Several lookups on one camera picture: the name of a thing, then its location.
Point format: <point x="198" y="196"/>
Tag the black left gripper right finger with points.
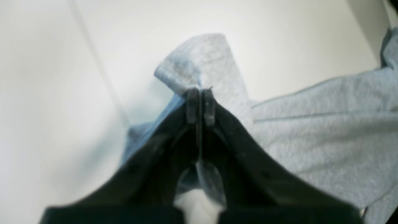
<point x="252" y="186"/>

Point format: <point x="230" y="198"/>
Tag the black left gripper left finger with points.
<point x="142" y="190"/>

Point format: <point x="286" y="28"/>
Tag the grey t-shirt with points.
<point x="340" y="135"/>

